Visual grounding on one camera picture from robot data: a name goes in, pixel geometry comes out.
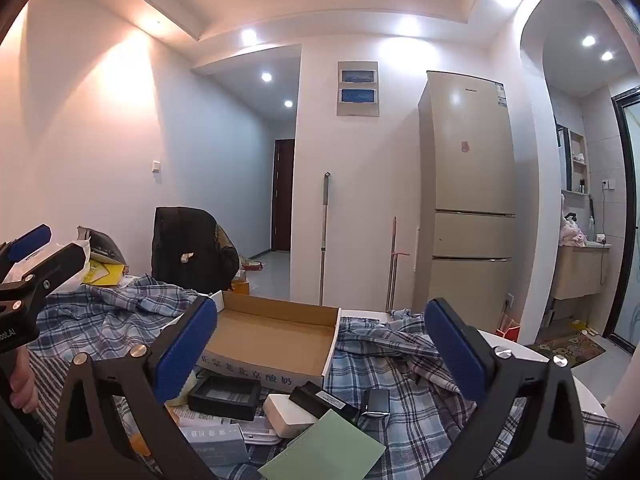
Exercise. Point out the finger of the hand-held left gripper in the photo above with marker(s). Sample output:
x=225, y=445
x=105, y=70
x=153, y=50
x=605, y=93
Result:
x=60, y=262
x=30, y=242

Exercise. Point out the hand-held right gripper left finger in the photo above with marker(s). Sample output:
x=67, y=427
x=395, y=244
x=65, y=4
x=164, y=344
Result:
x=185, y=350

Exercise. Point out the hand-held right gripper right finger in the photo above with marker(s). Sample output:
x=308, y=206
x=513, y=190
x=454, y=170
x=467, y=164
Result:
x=460, y=350

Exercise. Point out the black frame box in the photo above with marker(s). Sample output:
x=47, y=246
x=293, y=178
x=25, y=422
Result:
x=222, y=412

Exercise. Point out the small black case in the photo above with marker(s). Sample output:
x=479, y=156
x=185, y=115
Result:
x=378, y=400

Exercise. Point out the pale blue printed carton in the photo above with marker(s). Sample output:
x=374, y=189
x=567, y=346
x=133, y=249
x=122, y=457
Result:
x=215, y=445

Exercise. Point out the white square pad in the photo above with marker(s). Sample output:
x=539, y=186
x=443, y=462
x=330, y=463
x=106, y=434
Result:
x=287, y=417

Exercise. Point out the black box with white label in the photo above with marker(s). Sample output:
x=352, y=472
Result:
x=320, y=400

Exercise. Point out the green card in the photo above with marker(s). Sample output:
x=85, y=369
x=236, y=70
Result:
x=320, y=450

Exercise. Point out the person's left hand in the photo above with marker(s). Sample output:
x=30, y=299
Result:
x=22, y=380

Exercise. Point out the red box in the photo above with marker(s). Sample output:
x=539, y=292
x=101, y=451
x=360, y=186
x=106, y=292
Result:
x=507, y=333

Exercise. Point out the blue plaid cloth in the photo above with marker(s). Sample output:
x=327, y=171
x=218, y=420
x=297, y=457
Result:
x=400, y=360

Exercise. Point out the orange cardboard box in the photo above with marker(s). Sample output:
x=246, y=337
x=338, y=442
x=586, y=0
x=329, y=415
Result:
x=242, y=288

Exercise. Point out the patterned bath mat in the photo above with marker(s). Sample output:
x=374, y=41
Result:
x=567, y=349

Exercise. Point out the black jacket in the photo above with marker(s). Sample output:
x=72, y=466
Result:
x=185, y=240

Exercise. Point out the red broom and dustpan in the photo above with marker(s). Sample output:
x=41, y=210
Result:
x=393, y=260

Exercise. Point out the brown patterned cloth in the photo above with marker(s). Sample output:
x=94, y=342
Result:
x=225, y=240

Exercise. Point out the beige vanity cabinet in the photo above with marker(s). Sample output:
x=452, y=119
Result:
x=580, y=270

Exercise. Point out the pink cloth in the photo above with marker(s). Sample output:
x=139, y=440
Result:
x=572, y=234

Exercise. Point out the dark brown door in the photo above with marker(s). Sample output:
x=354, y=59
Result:
x=282, y=195

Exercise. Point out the beige refrigerator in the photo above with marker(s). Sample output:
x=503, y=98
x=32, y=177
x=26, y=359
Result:
x=470, y=160

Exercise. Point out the black framed glass door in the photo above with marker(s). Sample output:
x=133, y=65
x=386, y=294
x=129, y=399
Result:
x=627, y=210

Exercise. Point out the white fridge label sticker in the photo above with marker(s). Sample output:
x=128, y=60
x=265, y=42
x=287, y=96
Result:
x=500, y=96

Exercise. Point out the low wall socket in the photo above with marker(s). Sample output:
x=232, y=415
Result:
x=509, y=300

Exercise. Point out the wall niche shelf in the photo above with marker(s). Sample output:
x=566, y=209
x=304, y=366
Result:
x=578, y=160

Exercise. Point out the wall electrical panel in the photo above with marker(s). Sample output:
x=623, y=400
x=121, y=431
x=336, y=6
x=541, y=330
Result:
x=357, y=90

